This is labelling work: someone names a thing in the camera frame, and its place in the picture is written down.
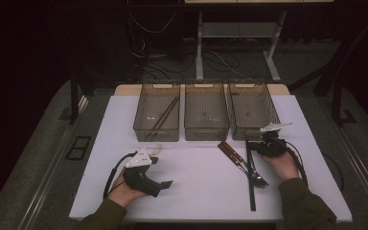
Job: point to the white metal desk frame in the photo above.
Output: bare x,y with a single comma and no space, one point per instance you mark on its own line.
199,48

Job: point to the person's right hand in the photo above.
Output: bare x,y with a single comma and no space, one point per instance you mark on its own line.
286,167

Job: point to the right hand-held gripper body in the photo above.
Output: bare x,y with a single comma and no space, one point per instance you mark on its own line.
273,145

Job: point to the black metal stand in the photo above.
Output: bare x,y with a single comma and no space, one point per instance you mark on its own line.
336,102
74,102

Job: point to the brown wooden chopstick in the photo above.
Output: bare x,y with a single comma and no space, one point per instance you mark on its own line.
164,113
167,114

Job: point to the steel spoon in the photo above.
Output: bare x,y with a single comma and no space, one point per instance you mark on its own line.
260,182

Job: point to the aluminium floor rail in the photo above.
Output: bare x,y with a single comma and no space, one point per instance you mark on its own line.
56,159
365,175

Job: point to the person's left hand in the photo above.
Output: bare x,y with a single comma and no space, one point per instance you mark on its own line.
123,193

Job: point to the smoked plastic bin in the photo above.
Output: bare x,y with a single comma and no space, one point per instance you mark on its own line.
206,108
156,108
252,108

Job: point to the black floor outlet frame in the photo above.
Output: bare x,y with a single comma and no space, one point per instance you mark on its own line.
78,148

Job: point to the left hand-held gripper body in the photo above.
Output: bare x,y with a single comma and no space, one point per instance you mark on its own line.
139,177

